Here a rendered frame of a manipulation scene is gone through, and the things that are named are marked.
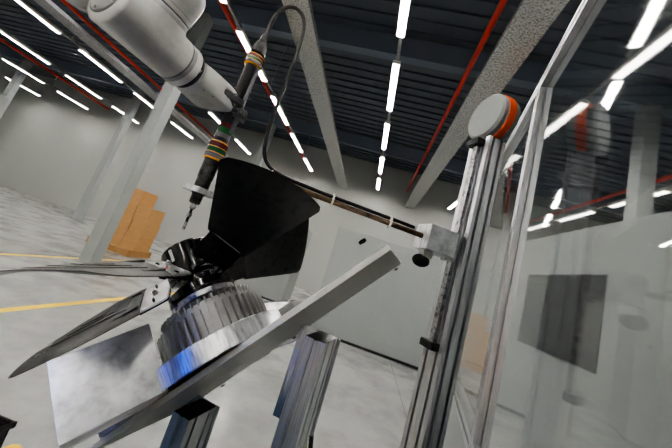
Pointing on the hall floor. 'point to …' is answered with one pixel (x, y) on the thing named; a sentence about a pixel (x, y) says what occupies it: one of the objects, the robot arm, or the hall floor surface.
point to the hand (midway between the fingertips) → (232, 112)
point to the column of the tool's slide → (454, 308)
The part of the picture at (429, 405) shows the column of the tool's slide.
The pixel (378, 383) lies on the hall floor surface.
